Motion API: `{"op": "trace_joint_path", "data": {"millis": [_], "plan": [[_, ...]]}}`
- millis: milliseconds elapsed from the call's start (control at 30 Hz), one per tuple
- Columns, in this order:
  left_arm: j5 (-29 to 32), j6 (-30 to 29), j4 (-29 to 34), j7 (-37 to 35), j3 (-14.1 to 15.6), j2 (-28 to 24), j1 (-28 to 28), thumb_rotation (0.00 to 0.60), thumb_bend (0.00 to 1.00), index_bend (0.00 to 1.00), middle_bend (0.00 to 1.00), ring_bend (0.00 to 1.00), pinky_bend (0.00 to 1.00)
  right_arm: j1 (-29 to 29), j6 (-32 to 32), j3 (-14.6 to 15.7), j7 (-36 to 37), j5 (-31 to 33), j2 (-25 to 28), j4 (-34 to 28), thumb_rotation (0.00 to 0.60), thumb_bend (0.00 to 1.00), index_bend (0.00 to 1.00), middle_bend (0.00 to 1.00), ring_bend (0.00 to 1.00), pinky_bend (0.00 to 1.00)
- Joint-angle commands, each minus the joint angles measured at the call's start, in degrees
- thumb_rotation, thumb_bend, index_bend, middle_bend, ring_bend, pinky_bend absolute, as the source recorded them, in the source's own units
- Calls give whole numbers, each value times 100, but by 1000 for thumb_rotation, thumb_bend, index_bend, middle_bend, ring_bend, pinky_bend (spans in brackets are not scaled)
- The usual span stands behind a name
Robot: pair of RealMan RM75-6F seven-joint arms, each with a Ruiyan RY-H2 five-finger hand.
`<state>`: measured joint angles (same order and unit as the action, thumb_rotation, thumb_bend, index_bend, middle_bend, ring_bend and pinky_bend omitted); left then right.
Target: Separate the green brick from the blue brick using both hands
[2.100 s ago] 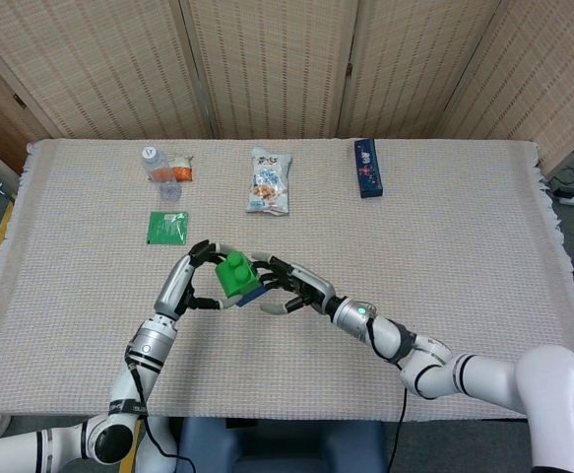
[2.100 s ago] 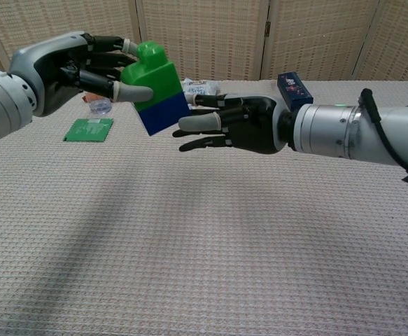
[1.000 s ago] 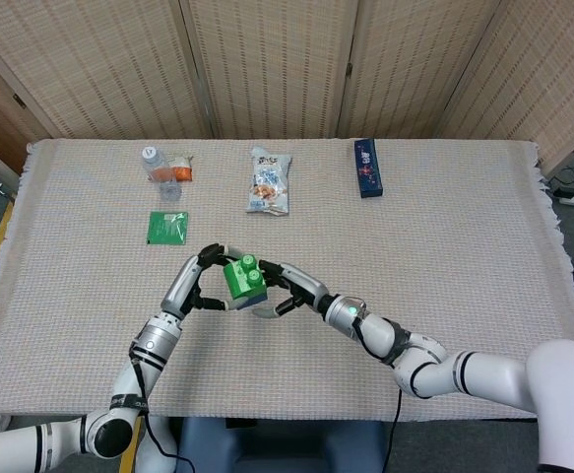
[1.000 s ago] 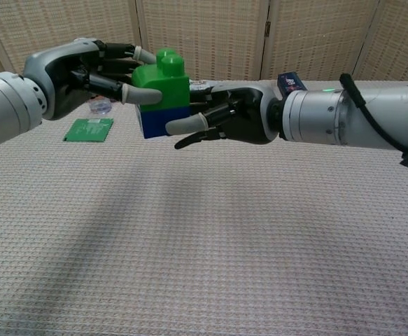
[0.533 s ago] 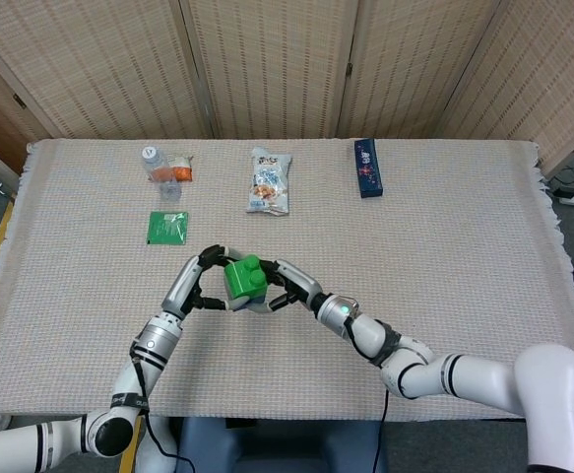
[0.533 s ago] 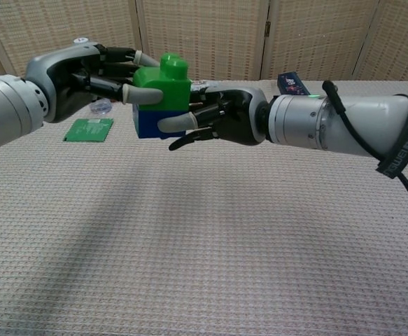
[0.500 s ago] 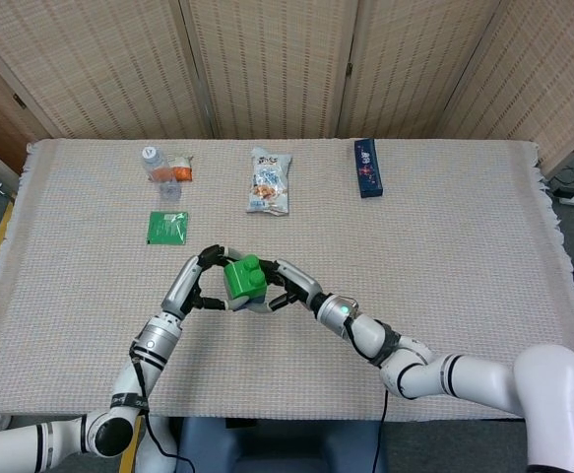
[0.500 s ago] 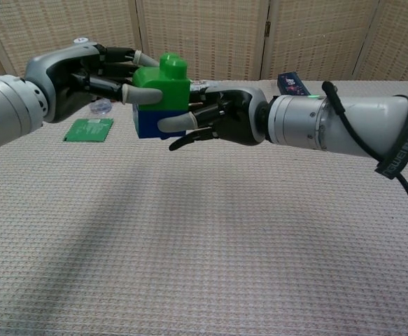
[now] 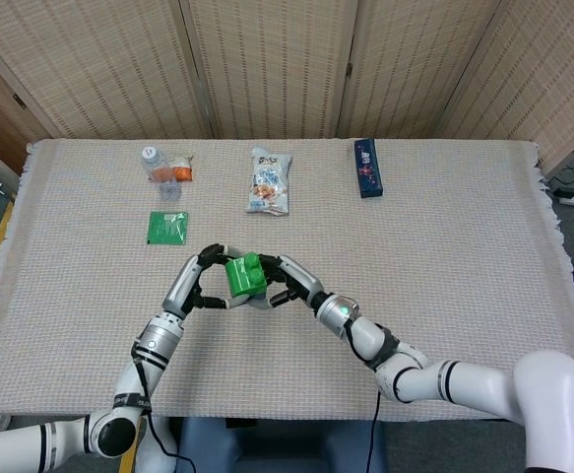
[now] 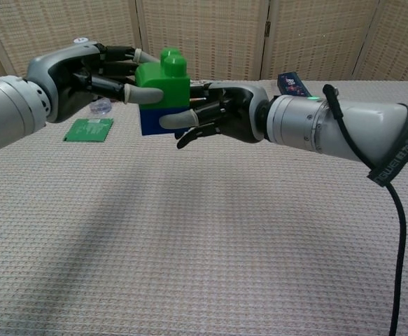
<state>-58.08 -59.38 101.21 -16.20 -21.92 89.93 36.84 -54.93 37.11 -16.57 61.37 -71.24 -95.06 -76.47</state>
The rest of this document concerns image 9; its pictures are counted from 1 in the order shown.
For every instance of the green toy brick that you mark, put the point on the green toy brick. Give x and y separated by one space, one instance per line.
244 276

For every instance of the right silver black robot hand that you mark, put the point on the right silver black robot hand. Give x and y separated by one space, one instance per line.
301 283

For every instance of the orange snack packet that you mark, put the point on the orange snack packet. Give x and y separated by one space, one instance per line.
183 170

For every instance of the white blue snack bag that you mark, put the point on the white blue snack bag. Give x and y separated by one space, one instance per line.
269 182

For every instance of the green flat packet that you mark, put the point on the green flat packet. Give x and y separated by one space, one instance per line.
167 228

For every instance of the woven folding screen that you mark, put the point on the woven folding screen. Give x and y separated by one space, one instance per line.
276 69

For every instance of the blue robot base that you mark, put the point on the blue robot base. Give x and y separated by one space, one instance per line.
281 446

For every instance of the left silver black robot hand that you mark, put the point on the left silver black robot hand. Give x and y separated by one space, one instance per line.
180 288

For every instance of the dark blue carton box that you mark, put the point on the dark blue carton box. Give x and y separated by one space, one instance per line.
369 170

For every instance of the beige woven tablecloth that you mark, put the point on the beige woven tablecloth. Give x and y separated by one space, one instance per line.
414 246

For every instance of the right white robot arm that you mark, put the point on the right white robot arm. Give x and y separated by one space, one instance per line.
464 382

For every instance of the white robot torso column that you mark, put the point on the white robot torso column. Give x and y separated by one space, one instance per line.
161 438

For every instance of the clear plastic water bottle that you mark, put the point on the clear plastic water bottle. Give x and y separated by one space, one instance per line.
161 175

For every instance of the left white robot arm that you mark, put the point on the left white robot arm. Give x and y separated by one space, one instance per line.
153 345

